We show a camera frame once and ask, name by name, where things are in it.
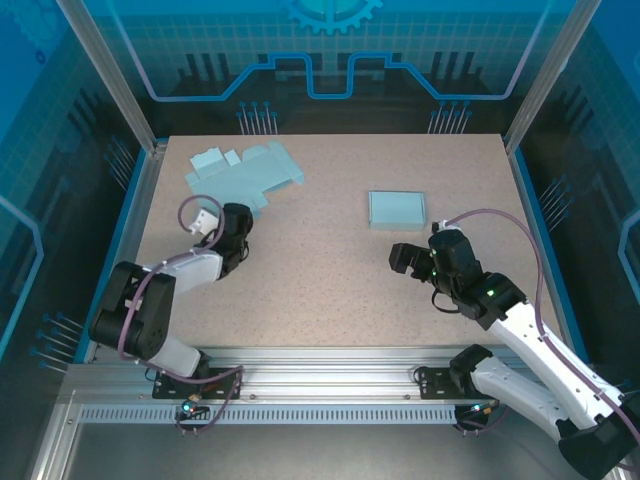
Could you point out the light blue paper box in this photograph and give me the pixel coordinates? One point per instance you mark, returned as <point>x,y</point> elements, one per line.
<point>395,210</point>
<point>240,180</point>

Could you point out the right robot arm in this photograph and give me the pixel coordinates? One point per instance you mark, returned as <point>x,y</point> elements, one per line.
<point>525,335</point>

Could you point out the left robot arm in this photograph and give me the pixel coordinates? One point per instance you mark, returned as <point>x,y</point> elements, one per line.
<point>195,267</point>

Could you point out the blue table border strip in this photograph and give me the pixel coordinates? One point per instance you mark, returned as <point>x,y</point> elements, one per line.
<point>118,240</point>
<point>536,205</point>

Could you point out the small LED connector board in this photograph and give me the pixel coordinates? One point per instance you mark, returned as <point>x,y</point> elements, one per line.
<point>482,409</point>
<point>190,409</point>

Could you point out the grey metal bottom panel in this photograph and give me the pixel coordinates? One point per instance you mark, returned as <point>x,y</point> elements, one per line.
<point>325,455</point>

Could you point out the aluminium side rail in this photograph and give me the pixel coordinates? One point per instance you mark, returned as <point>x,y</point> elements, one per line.
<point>134,240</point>

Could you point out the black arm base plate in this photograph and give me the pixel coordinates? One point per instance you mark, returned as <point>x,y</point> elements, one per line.
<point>432,387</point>
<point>165,387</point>

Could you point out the aluminium frame beam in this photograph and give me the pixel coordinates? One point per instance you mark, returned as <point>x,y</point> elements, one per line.
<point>325,370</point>

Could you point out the aluminium frame post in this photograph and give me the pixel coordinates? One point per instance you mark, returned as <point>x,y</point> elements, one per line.
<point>117,75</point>
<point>542,75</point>

